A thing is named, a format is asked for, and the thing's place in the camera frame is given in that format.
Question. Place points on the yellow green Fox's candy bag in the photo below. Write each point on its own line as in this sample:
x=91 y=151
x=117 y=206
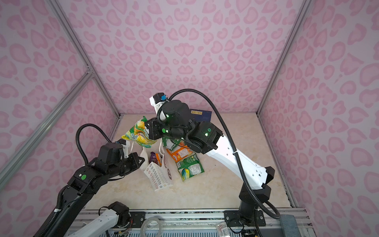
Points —
x=139 y=134

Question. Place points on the orange snack packet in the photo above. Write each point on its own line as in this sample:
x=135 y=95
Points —
x=179 y=153

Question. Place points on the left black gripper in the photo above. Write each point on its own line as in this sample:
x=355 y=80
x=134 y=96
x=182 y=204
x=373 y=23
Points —
x=134 y=157

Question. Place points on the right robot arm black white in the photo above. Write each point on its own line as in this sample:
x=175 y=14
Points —
x=174 y=122

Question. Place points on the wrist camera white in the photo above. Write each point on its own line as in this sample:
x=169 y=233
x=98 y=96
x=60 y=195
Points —
x=157 y=101
x=126 y=145

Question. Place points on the small clear plastic packet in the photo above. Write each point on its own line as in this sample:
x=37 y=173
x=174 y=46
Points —
x=223 y=230

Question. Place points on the clear coiled tube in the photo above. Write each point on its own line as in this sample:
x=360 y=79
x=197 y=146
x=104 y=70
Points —
x=152 y=222

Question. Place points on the pink orange Fox's candy bag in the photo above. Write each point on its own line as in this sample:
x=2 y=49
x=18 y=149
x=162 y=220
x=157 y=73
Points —
x=162 y=160

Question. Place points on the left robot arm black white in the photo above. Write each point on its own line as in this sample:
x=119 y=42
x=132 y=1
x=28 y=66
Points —
x=85 y=183

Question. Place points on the grey foam block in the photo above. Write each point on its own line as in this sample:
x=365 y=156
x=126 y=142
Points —
x=289 y=226

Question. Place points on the green snack packet front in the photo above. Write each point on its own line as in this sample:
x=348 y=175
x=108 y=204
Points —
x=189 y=167

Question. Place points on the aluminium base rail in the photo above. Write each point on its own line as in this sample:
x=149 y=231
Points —
x=189 y=223

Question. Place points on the purple Fox's berries candy bag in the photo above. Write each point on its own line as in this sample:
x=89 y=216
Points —
x=155 y=158

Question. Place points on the dark blue booklet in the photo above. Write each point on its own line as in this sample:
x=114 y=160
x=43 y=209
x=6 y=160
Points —
x=201 y=115

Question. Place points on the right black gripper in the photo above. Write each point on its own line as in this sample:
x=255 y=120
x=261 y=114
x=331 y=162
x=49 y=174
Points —
x=154 y=131

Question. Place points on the green snack packet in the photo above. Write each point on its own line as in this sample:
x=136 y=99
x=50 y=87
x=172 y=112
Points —
x=189 y=167
x=170 y=144

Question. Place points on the aluminium frame strut left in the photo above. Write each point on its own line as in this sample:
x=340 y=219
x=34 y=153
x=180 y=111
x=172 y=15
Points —
x=20 y=156

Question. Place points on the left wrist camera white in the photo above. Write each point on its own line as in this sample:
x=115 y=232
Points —
x=126 y=145

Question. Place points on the green snack packet back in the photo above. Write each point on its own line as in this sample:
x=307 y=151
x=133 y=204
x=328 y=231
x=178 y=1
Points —
x=170 y=144

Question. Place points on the white paper bag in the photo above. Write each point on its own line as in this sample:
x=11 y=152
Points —
x=160 y=177

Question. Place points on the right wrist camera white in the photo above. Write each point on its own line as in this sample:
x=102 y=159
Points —
x=157 y=101

